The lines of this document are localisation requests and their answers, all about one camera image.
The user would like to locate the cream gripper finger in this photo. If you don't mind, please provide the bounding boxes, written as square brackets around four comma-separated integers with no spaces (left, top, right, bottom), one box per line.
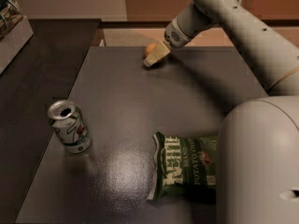
[143,41,171,67]

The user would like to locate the orange fruit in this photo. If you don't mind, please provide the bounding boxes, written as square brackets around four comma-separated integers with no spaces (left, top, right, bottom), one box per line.
[145,43,156,56]

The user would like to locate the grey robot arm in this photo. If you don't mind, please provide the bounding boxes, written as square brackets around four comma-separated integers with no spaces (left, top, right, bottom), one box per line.
[144,0,299,224]

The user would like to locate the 7up soda can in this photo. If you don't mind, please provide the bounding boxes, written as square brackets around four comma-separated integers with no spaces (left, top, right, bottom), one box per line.
[48,100,92,154]

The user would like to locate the green jalapeno chips bag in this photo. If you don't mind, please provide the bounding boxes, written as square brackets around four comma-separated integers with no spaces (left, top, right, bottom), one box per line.
[147,133,218,204]

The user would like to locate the dark side table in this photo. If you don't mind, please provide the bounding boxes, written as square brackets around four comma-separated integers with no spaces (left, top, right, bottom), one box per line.
[0,19,101,224]

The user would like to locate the white snack box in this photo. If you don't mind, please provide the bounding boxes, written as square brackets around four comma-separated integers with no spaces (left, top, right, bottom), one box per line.
[0,0,34,74]

